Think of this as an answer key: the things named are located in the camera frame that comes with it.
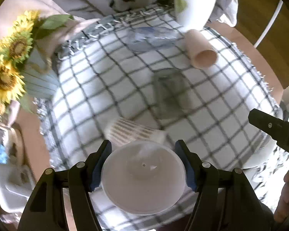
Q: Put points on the plaid paper cup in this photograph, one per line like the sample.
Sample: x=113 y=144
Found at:
x=122 y=131

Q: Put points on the smoky grey glass cup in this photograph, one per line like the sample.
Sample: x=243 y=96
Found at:
x=171 y=93

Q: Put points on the white plant pot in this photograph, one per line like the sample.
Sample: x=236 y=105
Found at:
x=193 y=14

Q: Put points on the yellow sunflower bouquet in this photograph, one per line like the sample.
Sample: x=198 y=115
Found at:
x=15 y=50

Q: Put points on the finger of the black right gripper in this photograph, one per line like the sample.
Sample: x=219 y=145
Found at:
x=274 y=127

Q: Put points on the black white checked tablecloth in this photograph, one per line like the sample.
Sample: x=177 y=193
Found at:
x=101 y=79

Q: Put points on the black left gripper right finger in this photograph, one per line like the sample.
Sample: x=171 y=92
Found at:
x=226 y=199

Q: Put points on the white plastic cup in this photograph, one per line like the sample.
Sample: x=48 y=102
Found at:
x=143 y=178

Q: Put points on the beige cloth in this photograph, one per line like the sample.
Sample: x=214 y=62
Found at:
x=10 y=10

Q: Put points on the clear plastic tumbler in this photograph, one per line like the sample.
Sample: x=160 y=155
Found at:
x=144 y=39

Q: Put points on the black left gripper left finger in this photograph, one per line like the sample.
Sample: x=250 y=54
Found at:
x=45 y=208

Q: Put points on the light blue ribbed vase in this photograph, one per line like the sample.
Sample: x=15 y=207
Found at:
x=40 y=79

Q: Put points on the person's right hand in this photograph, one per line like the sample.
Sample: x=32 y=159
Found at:
x=282 y=210

